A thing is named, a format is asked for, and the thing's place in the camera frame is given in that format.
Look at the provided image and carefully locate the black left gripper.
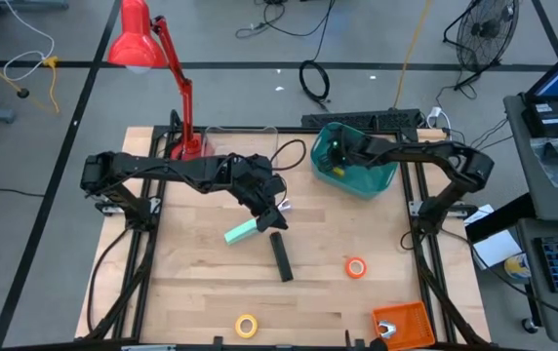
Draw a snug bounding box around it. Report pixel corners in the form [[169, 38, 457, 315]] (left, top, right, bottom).
[[242, 175, 290, 233]]

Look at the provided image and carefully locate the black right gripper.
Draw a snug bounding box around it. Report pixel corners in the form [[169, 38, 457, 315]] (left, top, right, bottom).
[[326, 127, 368, 173]]

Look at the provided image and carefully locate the mint green stapler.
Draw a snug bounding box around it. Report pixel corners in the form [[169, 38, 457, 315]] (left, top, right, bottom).
[[223, 217, 260, 246]]

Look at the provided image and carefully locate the teal plastic bin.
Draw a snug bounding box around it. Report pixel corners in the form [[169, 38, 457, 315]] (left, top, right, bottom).
[[309, 121, 401, 201]]

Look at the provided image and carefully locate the orange container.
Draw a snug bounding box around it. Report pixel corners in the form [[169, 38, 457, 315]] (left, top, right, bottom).
[[344, 256, 368, 280]]

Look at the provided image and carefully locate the yellow tape roll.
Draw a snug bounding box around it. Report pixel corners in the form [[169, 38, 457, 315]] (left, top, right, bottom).
[[234, 313, 259, 339]]

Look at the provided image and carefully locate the grey blue staple remover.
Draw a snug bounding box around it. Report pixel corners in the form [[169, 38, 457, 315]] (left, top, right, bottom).
[[377, 320, 398, 340]]

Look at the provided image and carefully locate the black power strip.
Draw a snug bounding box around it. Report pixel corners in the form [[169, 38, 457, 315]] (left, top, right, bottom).
[[300, 108, 422, 131]]

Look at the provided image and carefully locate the clear plastic bin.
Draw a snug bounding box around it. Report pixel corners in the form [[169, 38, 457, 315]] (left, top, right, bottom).
[[204, 125, 280, 162]]

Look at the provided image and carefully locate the white power adapter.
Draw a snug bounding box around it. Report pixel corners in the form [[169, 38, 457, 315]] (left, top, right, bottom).
[[426, 105, 454, 150]]

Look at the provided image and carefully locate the orange plastic basket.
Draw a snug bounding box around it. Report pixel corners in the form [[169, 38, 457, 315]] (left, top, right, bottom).
[[372, 300, 436, 351]]

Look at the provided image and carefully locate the white paper sheet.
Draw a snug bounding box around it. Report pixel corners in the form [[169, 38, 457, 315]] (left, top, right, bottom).
[[471, 228, 524, 271]]

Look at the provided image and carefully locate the black floor fan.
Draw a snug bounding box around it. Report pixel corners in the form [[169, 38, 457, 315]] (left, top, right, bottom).
[[442, 0, 522, 92]]

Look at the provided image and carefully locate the yellow blue round object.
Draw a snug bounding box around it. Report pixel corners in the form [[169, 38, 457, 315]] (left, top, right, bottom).
[[503, 253, 533, 281]]

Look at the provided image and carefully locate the small black computer box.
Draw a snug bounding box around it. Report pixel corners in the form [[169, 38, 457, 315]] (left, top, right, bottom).
[[521, 100, 558, 139]]

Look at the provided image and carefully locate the grey desk cart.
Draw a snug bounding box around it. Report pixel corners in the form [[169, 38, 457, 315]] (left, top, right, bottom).
[[502, 92, 558, 345]]

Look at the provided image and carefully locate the red desk lamp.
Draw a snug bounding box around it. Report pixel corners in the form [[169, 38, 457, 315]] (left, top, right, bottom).
[[106, 0, 211, 162]]

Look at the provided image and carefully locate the grey metal cart base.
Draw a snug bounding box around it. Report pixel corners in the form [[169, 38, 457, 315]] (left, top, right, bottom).
[[0, 0, 70, 11]]

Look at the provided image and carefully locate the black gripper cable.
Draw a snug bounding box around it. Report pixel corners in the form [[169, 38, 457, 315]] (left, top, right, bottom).
[[268, 138, 307, 173]]

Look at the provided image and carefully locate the coiled black cable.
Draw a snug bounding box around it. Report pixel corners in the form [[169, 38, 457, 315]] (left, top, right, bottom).
[[299, 59, 332, 112]]

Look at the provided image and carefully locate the black hanging cable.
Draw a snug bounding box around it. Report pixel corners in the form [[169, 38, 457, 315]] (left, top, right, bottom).
[[313, 0, 338, 63]]

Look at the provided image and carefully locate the black cable with plug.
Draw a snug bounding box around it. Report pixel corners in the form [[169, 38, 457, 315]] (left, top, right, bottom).
[[234, 0, 309, 39]]

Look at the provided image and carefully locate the black arm base cable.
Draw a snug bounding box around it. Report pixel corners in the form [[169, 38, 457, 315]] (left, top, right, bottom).
[[86, 226, 132, 335]]

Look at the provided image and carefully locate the yellow plug cable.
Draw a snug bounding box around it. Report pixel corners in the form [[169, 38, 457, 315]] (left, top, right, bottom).
[[41, 55, 61, 114]]

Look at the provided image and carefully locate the white cable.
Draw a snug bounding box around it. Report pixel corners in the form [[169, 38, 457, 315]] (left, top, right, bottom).
[[3, 0, 57, 83]]

